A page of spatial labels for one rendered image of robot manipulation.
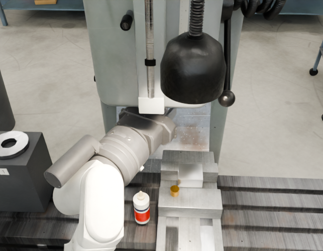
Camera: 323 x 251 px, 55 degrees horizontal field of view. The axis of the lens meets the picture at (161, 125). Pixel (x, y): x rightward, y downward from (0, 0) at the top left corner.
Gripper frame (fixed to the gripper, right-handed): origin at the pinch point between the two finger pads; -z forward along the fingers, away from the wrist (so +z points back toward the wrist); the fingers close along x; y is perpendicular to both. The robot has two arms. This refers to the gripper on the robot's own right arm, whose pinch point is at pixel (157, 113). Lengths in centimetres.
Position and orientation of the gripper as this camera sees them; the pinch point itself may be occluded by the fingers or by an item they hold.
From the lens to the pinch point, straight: 65.6
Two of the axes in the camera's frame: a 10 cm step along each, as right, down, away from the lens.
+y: -0.1, 7.7, 6.3
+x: -8.9, -3.0, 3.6
